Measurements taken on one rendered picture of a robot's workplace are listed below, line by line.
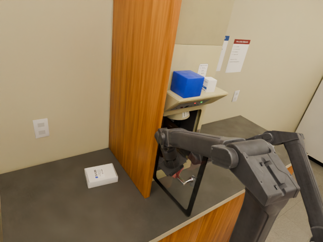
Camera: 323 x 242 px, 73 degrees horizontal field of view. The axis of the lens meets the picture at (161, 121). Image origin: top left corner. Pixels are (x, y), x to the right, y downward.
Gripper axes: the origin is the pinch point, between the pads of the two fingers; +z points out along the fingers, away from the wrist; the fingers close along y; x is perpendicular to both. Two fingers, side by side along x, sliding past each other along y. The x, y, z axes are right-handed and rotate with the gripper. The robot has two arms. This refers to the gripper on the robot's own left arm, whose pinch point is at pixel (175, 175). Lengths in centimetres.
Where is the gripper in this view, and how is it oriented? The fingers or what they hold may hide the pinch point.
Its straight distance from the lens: 99.4
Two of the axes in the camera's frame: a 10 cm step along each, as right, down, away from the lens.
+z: 1.9, 7.1, 6.8
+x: 5.8, 4.8, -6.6
